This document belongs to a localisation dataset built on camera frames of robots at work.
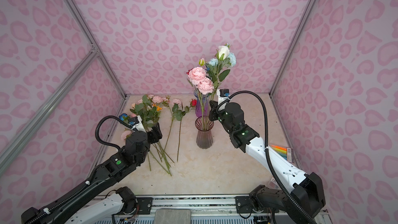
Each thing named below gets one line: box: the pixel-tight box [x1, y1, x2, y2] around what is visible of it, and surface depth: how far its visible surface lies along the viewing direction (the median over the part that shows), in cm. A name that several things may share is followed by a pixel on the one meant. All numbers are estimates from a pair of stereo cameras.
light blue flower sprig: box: [205, 52, 237, 81], surface depth 71 cm
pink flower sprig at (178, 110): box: [162, 94, 185, 152], surface depth 111 cm
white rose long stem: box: [211, 45, 231, 101], surface depth 63 cm
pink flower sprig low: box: [120, 130, 133, 142], surface depth 95 cm
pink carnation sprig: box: [187, 58, 215, 131], surface depth 67 cm
